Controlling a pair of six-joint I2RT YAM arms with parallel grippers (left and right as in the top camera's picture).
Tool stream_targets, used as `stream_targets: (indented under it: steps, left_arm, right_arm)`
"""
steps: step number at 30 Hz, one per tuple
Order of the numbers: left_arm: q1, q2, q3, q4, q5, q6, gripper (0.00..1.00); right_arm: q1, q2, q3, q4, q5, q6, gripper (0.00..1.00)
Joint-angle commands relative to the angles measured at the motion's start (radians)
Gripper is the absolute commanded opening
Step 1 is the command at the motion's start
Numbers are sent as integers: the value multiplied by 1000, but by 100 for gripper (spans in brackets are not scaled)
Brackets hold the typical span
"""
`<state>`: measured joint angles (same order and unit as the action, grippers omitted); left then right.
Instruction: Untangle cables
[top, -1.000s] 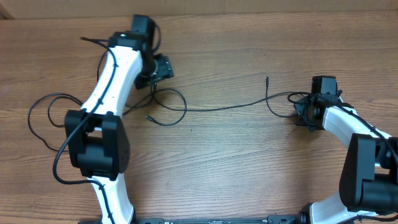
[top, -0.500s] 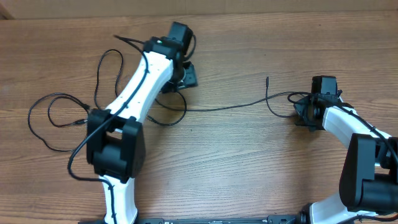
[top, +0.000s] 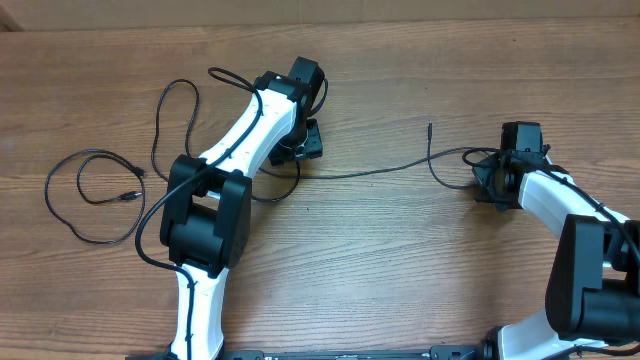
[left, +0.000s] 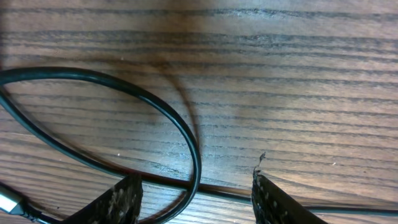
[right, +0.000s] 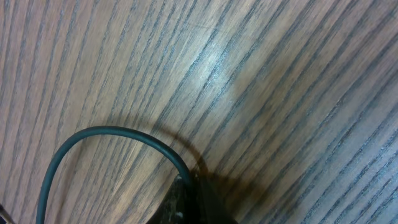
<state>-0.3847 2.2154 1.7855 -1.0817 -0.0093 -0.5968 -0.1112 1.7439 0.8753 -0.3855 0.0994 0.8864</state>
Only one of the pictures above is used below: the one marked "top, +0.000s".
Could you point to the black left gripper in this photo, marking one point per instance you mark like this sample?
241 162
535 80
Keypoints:
313 147

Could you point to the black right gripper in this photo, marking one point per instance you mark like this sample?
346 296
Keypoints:
502 203

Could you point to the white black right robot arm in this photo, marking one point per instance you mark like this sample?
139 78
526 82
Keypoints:
592 298

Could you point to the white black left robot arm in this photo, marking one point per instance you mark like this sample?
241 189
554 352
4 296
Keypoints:
206 217

